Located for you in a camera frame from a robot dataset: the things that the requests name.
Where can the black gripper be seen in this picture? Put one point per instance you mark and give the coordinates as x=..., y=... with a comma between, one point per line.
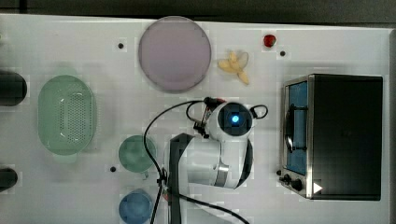
x=210, y=105

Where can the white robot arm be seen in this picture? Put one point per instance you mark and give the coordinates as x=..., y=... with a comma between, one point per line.
x=220, y=156

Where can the grey round plate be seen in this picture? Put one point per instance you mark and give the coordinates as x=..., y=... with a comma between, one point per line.
x=174, y=53

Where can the peeled toy banana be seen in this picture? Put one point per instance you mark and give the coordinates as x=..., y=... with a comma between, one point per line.
x=235, y=64

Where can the green mug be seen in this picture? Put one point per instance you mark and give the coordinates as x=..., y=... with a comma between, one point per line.
x=133, y=154

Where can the blue cup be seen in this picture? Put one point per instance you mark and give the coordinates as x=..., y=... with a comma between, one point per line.
x=136, y=207

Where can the black toaster oven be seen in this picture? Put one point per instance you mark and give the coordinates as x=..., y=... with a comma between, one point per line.
x=332, y=137

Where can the green colander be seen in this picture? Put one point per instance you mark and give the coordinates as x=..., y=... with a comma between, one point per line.
x=65, y=115

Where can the black pot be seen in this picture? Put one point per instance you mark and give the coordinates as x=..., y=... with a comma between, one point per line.
x=13, y=88

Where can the black cylinder holder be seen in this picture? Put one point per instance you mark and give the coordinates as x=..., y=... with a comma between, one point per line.
x=8, y=178

